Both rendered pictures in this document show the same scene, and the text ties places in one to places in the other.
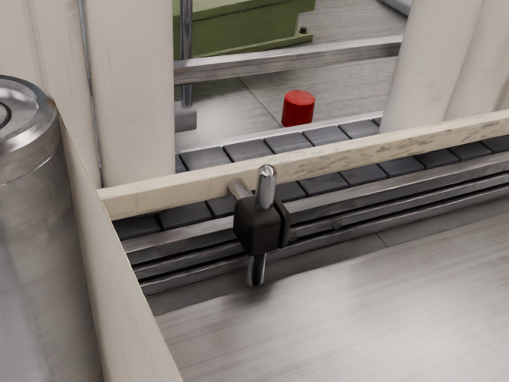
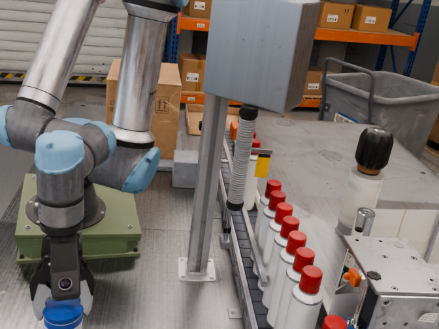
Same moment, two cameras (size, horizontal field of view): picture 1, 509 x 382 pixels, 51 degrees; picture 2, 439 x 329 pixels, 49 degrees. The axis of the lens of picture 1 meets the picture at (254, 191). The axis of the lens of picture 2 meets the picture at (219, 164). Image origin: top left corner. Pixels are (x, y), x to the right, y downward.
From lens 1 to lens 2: 1.10 m
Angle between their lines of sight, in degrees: 61
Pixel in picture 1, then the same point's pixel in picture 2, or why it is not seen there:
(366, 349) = (321, 242)
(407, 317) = (313, 234)
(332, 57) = not seen: hidden behind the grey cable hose
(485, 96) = not seen: hidden behind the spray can
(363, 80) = (173, 202)
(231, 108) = (180, 237)
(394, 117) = (248, 202)
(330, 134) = (237, 218)
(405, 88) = (251, 193)
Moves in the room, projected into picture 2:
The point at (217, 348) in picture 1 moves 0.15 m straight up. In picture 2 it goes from (317, 260) to (330, 206)
